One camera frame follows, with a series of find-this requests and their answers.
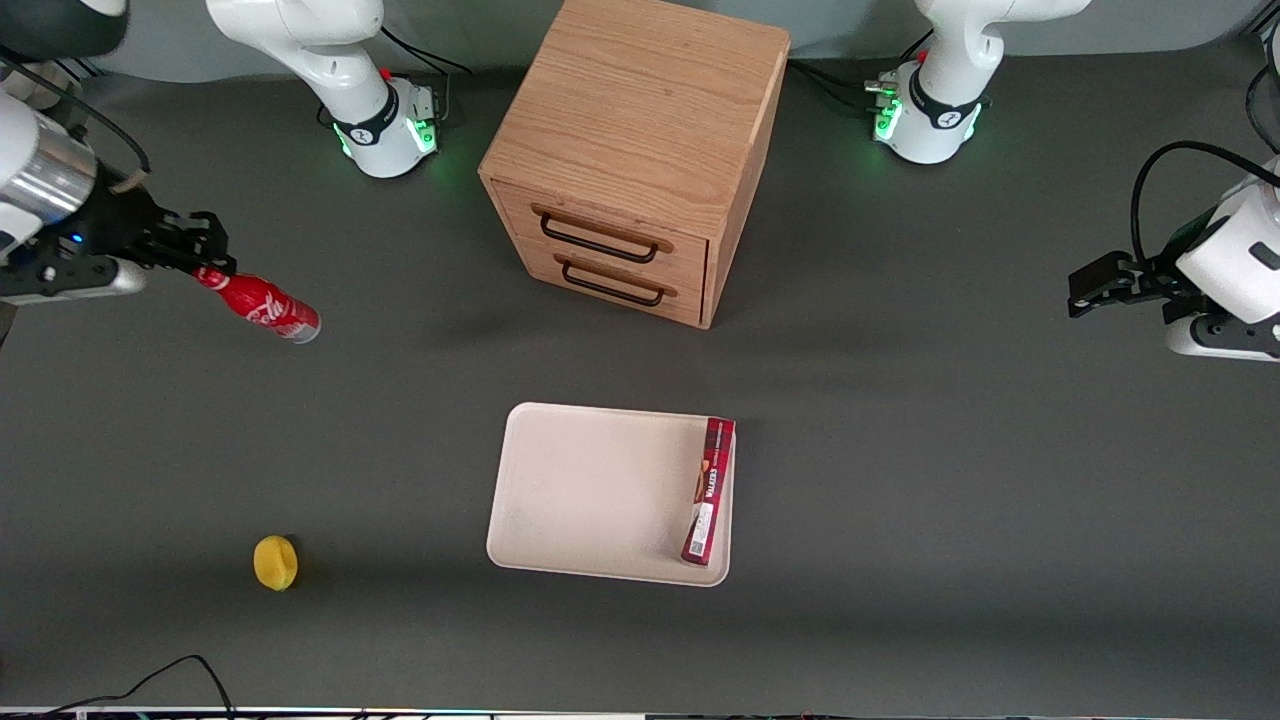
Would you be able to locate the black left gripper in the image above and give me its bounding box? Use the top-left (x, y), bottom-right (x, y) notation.
top-left (1067, 208), bottom-right (1227, 320)

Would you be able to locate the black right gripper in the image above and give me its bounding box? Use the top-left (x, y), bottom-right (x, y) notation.
top-left (0, 175), bottom-right (238, 306)

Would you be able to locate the red coke bottle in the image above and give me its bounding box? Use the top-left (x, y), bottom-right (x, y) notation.
top-left (194, 265), bottom-right (323, 345)

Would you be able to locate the beige plastic tray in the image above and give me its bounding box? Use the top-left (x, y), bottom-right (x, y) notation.
top-left (486, 401), bottom-right (736, 588)

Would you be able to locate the large wooden drawer front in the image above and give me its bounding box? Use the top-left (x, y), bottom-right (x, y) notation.
top-left (491, 181), bottom-right (710, 287)

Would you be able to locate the yellow lemon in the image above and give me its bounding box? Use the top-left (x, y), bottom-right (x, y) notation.
top-left (253, 535), bottom-right (299, 593)

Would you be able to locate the small wooden drawer front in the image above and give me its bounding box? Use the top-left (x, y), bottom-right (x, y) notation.
top-left (519, 244), bottom-right (707, 330)

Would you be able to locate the dark red snack box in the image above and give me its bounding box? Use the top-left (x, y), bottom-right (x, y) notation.
top-left (681, 416), bottom-right (737, 568)

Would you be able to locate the wooden drawer cabinet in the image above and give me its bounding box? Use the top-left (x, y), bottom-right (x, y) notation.
top-left (478, 0), bottom-right (792, 331)

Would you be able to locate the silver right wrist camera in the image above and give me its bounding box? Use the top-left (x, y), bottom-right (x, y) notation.
top-left (0, 257), bottom-right (148, 306)

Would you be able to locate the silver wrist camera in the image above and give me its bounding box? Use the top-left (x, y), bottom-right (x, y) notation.
top-left (0, 257), bottom-right (148, 306)
top-left (1164, 314), bottom-right (1280, 362)

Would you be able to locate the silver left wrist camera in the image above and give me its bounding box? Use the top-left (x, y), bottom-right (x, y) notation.
top-left (1164, 314), bottom-right (1280, 362)

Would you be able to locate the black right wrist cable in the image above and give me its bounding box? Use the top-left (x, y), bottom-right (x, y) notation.
top-left (0, 55), bottom-right (153, 196)

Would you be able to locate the black left wrist cable loop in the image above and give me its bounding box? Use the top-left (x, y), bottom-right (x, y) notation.
top-left (1130, 140), bottom-right (1280, 267)

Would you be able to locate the black right arm base cable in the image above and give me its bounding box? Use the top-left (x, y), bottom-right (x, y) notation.
top-left (378, 24), bottom-right (473, 125)

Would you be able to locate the black arm base cable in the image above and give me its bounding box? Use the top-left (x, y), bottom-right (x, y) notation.
top-left (786, 28), bottom-right (933, 113)
top-left (378, 24), bottom-right (473, 125)

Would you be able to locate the black left arm base cable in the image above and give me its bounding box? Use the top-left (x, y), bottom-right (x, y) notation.
top-left (786, 28), bottom-right (933, 113)

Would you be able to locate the long black drawer handle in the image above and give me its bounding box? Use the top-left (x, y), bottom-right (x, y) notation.
top-left (539, 211), bottom-right (662, 266)

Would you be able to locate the black cable at table edge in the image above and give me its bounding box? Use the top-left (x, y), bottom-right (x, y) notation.
top-left (40, 654), bottom-right (237, 720)

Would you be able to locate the short black drawer handle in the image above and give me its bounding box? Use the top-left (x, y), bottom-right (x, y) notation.
top-left (561, 259), bottom-right (667, 308)

